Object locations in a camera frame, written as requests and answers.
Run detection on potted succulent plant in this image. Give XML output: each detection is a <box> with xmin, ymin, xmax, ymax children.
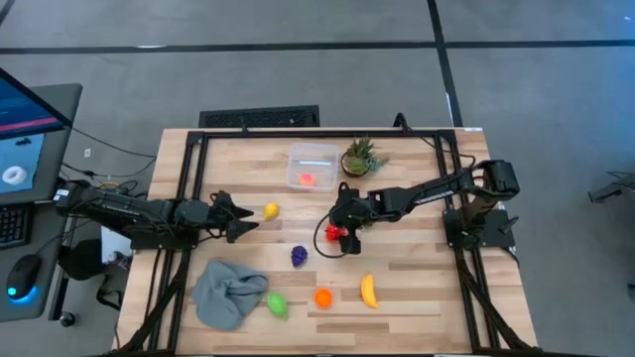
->
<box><xmin>339</xmin><ymin>136</ymin><xmax>392</xmax><ymax>179</ymax></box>

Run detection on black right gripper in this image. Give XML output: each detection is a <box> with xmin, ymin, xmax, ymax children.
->
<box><xmin>328</xmin><ymin>181</ymin><xmax>379</xmax><ymax>256</ymax></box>

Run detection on dark grey desk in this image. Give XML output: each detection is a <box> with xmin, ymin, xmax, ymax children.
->
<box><xmin>0</xmin><ymin>82</ymin><xmax>84</xmax><ymax>323</ymax></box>

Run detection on clear plastic container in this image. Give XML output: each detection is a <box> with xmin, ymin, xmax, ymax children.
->
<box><xmin>286</xmin><ymin>142</ymin><xmax>341</xmax><ymax>193</ymax></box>

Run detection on black desk cable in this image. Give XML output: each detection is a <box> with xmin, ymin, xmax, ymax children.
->
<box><xmin>70</xmin><ymin>126</ymin><xmax>158</xmax><ymax>161</ymax></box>
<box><xmin>60</xmin><ymin>157</ymin><xmax>158</xmax><ymax>180</ymax></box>

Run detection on grey crumpled cloth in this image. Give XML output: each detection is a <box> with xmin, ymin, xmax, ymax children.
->
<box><xmin>191</xmin><ymin>259</ymin><xmax>270</xmax><ymax>332</ymax></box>

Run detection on computer monitor blue screen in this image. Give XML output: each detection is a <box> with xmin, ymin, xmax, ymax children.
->
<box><xmin>0</xmin><ymin>66</ymin><xmax>74</xmax><ymax>207</ymax></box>

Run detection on black grille panel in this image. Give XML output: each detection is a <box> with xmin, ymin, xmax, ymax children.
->
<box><xmin>197</xmin><ymin>104</ymin><xmax>321</xmax><ymax>129</ymax></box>

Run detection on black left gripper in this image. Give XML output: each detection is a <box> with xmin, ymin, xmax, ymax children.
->
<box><xmin>195</xmin><ymin>190</ymin><xmax>260</xmax><ymax>244</ymax></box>

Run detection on black cable with plug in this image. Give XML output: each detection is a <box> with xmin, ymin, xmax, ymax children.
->
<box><xmin>392</xmin><ymin>112</ymin><xmax>477</xmax><ymax>170</ymax></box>

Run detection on black aluminium table frame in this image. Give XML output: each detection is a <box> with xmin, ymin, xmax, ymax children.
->
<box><xmin>111</xmin><ymin>126</ymin><xmax>542</xmax><ymax>357</ymax></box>

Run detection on light green toy pear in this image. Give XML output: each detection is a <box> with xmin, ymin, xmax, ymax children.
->
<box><xmin>266</xmin><ymin>292</ymin><xmax>289</xmax><ymax>319</ymax></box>

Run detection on black computer mouse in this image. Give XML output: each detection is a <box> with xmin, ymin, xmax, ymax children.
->
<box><xmin>5</xmin><ymin>253</ymin><xmax>44</xmax><ymax>301</ymax></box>

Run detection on grey stand foot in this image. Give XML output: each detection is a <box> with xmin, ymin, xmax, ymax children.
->
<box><xmin>587</xmin><ymin>171</ymin><xmax>635</xmax><ymax>204</ymax></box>

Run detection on black keyboard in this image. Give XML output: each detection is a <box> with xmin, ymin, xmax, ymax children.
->
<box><xmin>0</xmin><ymin>202</ymin><xmax>35</xmax><ymax>250</ymax></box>

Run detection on red toy pepper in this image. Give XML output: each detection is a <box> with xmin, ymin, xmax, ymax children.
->
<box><xmin>324</xmin><ymin>222</ymin><xmax>348</xmax><ymax>243</ymax></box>

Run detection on purple toy grapes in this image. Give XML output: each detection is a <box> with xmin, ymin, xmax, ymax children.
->
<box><xmin>290</xmin><ymin>245</ymin><xmax>310</xmax><ymax>269</ymax></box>

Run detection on yellow toy banana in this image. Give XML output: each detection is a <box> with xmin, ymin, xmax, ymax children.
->
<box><xmin>360</xmin><ymin>273</ymin><xmax>380</xmax><ymax>309</ymax></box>

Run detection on white paper sheet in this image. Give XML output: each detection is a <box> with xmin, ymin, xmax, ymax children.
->
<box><xmin>100</xmin><ymin>226</ymin><xmax>134</xmax><ymax>265</ymax></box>

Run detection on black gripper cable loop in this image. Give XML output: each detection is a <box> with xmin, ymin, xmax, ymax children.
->
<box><xmin>312</xmin><ymin>212</ymin><xmax>348</xmax><ymax>260</ymax></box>

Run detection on black stool seat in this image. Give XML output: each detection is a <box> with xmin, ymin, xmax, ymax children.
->
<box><xmin>58</xmin><ymin>237</ymin><xmax>108</xmax><ymax>283</ymax></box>

